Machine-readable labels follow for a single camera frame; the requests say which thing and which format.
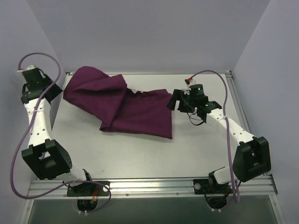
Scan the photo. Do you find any purple cloth wrap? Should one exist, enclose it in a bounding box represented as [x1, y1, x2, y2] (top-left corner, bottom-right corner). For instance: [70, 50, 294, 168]
[63, 66, 172, 139]

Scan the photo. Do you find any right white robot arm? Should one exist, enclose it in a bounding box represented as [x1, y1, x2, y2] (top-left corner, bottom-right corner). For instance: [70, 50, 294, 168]
[167, 89, 271, 193]

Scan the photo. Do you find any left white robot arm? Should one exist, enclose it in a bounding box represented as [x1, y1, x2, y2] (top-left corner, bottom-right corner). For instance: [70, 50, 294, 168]
[21, 65, 94, 196]

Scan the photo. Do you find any metal mesh tray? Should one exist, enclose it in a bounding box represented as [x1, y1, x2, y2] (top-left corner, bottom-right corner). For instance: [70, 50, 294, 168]
[130, 89, 145, 93]

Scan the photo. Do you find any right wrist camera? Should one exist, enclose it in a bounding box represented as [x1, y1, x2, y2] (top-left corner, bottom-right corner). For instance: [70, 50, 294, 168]
[185, 78, 204, 100]

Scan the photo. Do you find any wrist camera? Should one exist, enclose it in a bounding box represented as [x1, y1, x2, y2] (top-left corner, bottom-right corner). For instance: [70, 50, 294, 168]
[185, 78, 204, 100]
[17, 65, 37, 73]

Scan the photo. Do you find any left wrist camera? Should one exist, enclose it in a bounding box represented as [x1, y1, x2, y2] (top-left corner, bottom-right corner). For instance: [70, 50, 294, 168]
[17, 65, 37, 73]

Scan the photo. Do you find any right side aluminium rail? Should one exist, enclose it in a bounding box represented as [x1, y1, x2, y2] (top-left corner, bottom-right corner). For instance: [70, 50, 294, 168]
[225, 70, 266, 175]

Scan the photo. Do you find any aluminium rail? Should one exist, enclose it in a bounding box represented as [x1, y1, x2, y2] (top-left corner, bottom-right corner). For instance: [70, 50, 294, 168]
[27, 176, 278, 199]
[225, 70, 266, 175]

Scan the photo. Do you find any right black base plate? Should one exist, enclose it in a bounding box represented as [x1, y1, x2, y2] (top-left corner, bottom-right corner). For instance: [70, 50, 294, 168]
[193, 179, 232, 195]

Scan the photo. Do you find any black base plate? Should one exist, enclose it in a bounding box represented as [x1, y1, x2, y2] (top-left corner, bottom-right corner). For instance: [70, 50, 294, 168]
[66, 181, 110, 197]
[193, 179, 232, 195]

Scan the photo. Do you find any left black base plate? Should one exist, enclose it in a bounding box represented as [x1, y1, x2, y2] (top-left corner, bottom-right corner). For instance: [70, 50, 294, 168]
[66, 181, 110, 197]

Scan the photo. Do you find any front aluminium rail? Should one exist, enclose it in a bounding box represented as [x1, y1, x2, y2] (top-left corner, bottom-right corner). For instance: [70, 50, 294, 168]
[27, 176, 278, 199]

